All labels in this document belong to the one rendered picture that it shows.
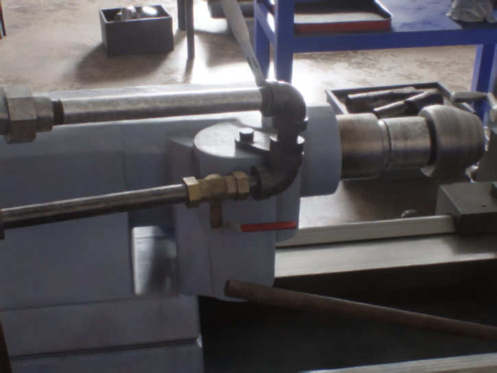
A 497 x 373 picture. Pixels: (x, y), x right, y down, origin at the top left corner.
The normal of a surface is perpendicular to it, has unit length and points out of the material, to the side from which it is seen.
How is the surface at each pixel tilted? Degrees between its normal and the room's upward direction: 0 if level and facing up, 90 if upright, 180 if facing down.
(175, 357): 90
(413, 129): 37
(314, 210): 0
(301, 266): 0
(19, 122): 101
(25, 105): 56
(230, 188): 68
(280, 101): 81
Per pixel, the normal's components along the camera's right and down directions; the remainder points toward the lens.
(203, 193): 0.37, 0.07
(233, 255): -0.06, 0.48
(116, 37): 0.29, 0.46
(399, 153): 0.15, 0.34
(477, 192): 0.00, -0.88
